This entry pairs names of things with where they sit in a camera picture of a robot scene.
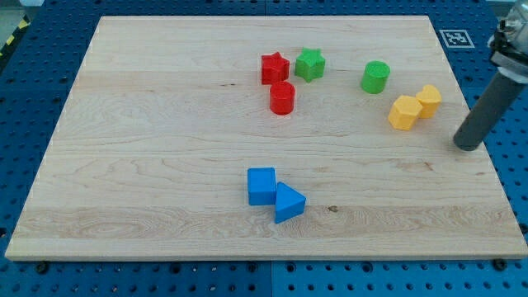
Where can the red star block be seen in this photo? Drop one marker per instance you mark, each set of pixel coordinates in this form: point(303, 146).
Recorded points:
point(275, 68)

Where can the red cylinder block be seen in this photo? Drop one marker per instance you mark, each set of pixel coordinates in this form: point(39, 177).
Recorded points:
point(282, 98)

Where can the green cylinder block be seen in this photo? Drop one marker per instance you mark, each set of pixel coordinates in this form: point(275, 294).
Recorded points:
point(375, 77)

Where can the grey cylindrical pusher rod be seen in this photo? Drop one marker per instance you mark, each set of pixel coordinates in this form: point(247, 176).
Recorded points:
point(500, 93)

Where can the yellow hexagon block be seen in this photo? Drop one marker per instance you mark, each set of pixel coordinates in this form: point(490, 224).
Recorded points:
point(404, 112)

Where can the blue cube block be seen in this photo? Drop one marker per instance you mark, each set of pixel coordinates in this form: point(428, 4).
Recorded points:
point(261, 185)

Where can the light wooden board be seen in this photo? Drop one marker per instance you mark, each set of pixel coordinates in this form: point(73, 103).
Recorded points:
point(149, 160)

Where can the white fiducial marker tag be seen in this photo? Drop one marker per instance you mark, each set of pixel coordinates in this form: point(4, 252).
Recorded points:
point(456, 39)

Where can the blue triangle block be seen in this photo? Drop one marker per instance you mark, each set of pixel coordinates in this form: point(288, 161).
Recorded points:
point(289, 203)

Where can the yellow heart block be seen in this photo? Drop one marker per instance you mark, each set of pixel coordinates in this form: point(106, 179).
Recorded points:
point(430, 98)

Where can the green star block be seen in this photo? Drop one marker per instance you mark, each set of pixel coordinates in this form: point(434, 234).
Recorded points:
point(310, 64)

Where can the yellow black hazard tape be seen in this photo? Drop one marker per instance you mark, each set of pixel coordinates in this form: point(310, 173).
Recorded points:
point(14, 39)

